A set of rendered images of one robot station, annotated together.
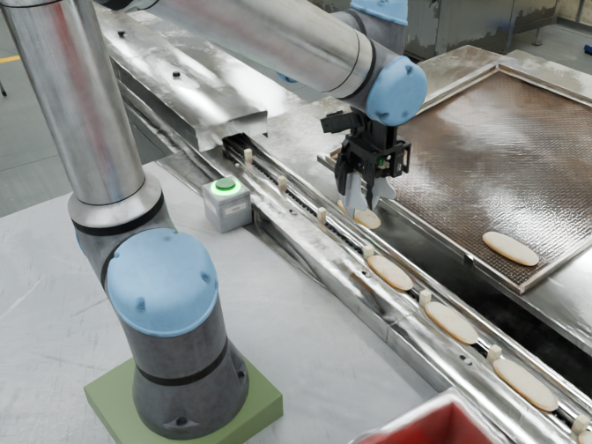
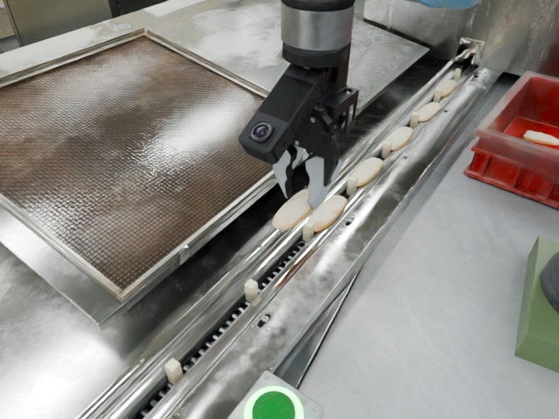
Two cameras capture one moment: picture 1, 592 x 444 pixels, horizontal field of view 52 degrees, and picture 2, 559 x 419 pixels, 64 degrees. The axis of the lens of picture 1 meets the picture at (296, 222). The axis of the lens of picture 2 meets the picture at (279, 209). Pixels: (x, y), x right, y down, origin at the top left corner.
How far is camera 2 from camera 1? 1.12 m
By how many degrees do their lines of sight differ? 83
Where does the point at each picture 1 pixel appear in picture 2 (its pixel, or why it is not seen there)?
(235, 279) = (404, 368)
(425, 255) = (261, 212)
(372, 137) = (330, 86)
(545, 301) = not seen: hidden behind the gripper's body
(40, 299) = not seen: outside the picture
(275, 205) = (254, 349)
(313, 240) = (316, 278)
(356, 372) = (445, 225)
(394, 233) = (229, 240)
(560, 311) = not seen: hidden behind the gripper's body
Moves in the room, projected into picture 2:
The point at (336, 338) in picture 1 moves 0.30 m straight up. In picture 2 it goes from (420, 246) to (473, 56)
